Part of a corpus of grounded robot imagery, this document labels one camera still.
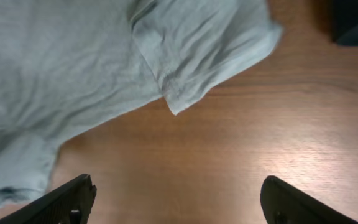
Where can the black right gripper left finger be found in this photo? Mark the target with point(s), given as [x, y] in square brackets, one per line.
[70, 203]

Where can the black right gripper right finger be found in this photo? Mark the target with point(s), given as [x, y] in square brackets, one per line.
[283, 203]

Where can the light blue t-shirt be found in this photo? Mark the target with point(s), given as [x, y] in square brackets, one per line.
[67, 66]

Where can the navy blue folded garment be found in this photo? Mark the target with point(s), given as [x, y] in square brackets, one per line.
[345, 22]

